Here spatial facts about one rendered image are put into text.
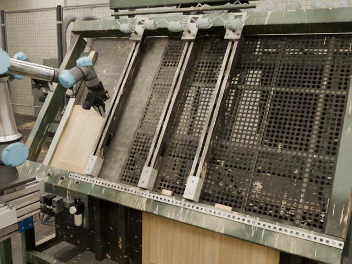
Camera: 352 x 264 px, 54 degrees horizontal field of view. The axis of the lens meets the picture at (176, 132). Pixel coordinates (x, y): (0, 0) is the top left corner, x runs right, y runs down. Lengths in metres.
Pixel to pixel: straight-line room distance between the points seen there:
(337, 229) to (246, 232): 0.40
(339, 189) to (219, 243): 0.77
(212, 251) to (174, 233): 0.27
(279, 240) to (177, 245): 0.78
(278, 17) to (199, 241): 1.41
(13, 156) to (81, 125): 0.94
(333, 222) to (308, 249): 0.16
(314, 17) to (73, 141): 1.74
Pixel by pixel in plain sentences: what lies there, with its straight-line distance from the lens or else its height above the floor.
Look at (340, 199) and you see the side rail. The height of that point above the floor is 1.05.
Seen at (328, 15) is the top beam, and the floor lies 1.90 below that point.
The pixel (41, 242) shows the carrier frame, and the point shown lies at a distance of 3.13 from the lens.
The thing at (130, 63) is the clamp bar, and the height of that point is 1.62.
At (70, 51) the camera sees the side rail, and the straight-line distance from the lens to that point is 3.03.
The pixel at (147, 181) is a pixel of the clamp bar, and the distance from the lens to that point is 2.02.
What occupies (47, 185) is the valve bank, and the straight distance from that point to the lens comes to 2.54.
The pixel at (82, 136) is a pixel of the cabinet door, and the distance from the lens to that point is 2.52.
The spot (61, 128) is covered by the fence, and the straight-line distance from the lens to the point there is 2.66.
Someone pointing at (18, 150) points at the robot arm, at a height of 1.22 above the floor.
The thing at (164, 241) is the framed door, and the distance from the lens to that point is 2.34.
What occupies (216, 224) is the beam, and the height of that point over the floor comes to 0.83.
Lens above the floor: 1.63
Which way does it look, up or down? 11 degrees down
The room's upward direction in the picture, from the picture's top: 1 degrees clockwise
